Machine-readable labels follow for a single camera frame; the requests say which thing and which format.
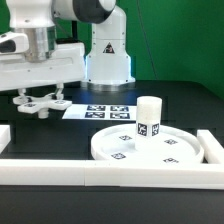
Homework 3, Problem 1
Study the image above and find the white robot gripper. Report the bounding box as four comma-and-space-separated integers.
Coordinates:
0, 43, 85, 102

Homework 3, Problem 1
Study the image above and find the white cross-shaped table base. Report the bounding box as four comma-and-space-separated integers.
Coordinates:
13, 93, 72, 119

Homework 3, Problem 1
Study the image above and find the white round table top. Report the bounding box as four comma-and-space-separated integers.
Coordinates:
91, 124, 204, 164

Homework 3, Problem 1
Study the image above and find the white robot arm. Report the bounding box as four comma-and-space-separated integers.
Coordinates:
0, 0, 135, 101

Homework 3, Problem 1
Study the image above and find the white fiducial marker sheet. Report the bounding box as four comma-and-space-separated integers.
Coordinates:
63, 104, 136, 121

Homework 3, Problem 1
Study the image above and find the white left fence block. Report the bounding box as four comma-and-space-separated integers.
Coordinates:
0, 125, 11, 154

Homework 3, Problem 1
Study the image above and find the white fence block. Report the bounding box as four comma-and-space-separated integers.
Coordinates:
0, 125, 11, 154
197, 130, 224, 165

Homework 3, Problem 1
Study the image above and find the white front fence bar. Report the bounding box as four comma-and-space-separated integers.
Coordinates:
0, 159, 224, 190

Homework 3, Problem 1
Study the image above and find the white right fence block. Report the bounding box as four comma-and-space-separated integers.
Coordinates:
197, 130, 224, 165

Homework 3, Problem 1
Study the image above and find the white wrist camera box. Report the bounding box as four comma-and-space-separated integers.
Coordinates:
0, 32, 29, 54

